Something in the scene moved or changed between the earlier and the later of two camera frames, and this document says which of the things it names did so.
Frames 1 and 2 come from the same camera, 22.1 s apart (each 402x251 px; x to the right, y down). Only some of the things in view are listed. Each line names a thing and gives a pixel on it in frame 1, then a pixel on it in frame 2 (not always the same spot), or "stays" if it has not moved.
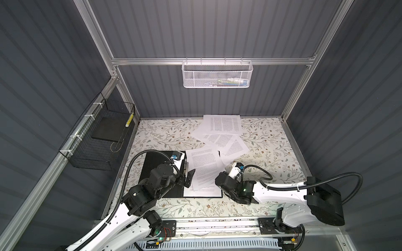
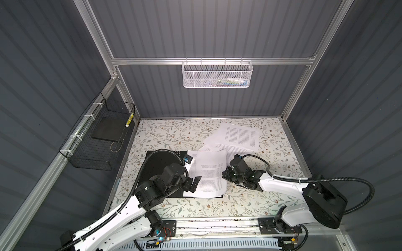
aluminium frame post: (92, 22) stays
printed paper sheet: (226, 145) to (211, 166)
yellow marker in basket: (127, 124) stays
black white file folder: (178, 159) stays
